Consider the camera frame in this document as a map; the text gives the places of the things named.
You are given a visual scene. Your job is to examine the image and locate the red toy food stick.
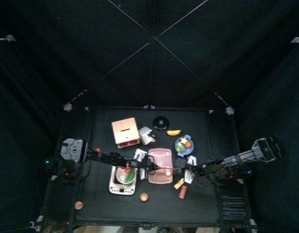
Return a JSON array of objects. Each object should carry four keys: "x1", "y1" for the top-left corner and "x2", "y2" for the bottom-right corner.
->
[{"x1": 177, "y1": 185, "x2": 188, "y2": 199}]

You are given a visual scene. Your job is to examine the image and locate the yellow toy food stick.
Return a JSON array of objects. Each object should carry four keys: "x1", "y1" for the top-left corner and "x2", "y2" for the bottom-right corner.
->
[{"x1": 172, "y1": 177, "x2": 185, "y2": 190}]

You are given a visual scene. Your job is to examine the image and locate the black round lid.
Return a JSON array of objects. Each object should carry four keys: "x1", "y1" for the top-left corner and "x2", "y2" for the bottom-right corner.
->
[{"x1": 152, "y1": 116, "x2": 169, "y2": 131}]

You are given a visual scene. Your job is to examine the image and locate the pink rectangular tray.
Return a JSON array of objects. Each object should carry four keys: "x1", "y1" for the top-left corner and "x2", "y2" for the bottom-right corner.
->
[{"x1": 146, "y1": 147, "x2": 173, "y2": 185}]

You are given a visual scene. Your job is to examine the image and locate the white flat toy piece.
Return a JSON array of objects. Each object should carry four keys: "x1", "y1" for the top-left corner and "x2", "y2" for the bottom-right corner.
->
[
  {"x1": 182, "y1": 170, "x2": 196, "y2": 185},
  {"x1": 185, "y1": 155, "x2": 197, "y2": 167}
]

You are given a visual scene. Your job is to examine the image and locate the white pot grey handles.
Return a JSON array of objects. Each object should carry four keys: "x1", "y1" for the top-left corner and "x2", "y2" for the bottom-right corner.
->
[{"x1": 114, "y1": 167, "x2": 137, "y2": 185}]

